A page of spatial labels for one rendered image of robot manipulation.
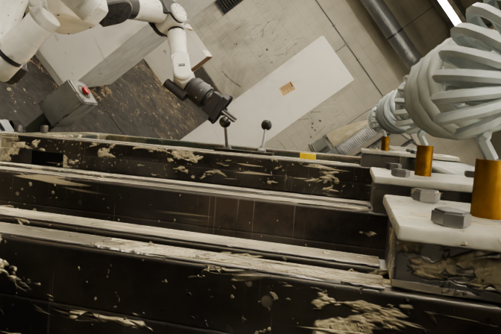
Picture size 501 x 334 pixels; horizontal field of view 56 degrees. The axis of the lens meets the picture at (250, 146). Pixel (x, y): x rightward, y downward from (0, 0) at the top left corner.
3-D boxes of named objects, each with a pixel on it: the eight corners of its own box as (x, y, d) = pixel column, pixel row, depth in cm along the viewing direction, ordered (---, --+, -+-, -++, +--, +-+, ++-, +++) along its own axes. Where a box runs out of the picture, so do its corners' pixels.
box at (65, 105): (54, 106, 202) (84, 81, 199) (68, 128, 201) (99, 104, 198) (36, 104, 191) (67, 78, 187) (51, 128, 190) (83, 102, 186)
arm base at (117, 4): (69, 1, 159) (82, -29, 154) (99, 7, 169) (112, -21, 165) (94, 27, 153) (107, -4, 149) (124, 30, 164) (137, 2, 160)
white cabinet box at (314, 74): (186, 136, 591) (320, 37, 551) (213, 174, 595) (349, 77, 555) (173, 145, 531) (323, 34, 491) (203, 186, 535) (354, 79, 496)
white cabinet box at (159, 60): (150, 54, 682) (188, 24, 668) (174, 86, 686) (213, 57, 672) (140, 54, 637) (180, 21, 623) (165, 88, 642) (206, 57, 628)
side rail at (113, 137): (112, 159, 198) (113, 134, 197) (380, 187, 175) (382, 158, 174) (104, 160, 192) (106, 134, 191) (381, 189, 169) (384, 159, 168)
